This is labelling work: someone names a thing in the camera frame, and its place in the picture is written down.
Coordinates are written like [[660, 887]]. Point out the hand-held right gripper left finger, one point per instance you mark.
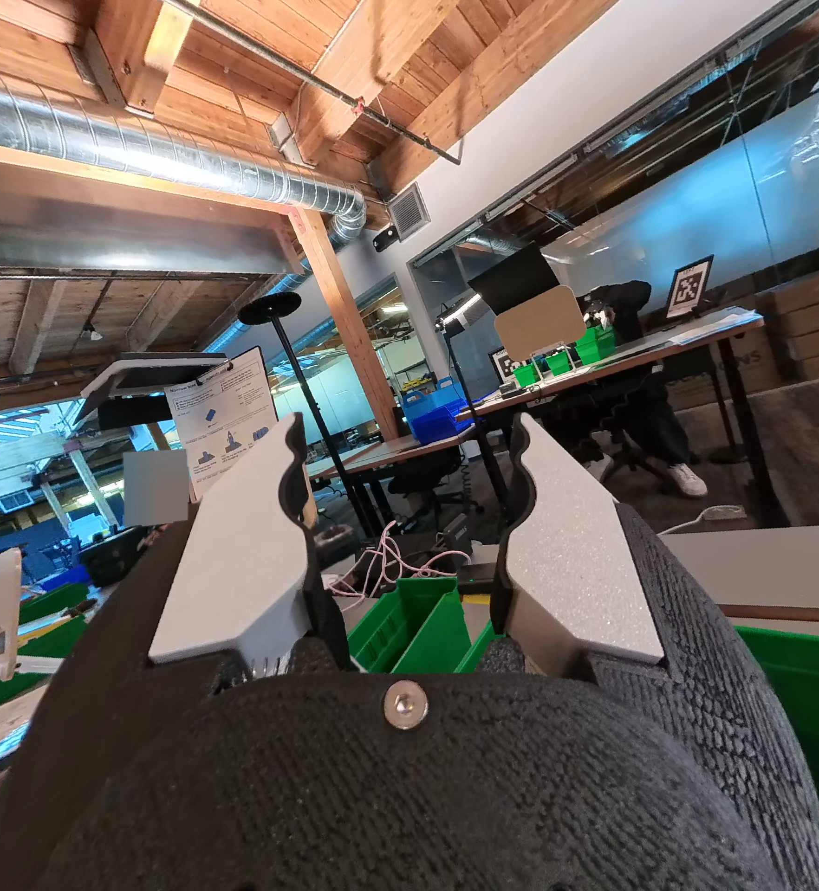
[[242, 557]]

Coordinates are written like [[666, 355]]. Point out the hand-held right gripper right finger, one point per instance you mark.
[[576, 557]]

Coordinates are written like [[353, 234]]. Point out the black power adapter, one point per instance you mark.
[[458, 532]]

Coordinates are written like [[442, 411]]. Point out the printed instruction sheet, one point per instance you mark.
[[221, 411]]

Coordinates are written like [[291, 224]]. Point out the black office chair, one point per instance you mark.
[[423, 477]]

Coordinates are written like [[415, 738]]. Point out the wooden office desk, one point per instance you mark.
[[395, 449]]

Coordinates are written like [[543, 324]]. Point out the small green bin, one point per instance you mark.
[[525, 376], [596, 348], [559, 363]]

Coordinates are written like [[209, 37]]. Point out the blue plastic bin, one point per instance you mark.
[[437, 421]]

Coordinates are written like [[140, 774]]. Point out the fiducial tag sign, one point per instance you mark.
[[510, 365], [689, 287]]

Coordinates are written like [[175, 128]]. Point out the white tilted monitor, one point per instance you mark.
[[159, 365]]

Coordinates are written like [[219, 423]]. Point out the long wooden desk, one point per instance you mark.
[[660, 344]]

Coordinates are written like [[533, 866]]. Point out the tan rounded panel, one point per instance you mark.
[[538, 324]]

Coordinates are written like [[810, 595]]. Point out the black floor lamp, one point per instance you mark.
[[270, 306]]

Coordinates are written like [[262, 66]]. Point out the white paper sheets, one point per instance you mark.
[[716, 327]]

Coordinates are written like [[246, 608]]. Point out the studio light on stand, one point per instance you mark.
[[458, 313]]

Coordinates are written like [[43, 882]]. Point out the stack of cardboard boxes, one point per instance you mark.
[[813, 327]]

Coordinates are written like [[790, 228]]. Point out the black sprinkler pipe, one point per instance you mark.
[[312, 75]]

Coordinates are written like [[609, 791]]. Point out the wooden support post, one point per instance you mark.
[[340, 313]]

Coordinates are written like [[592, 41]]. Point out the wall vent grille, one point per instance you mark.
[[408, 211]]

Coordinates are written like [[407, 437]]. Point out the silver air duct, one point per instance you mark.
[[138, 150]]

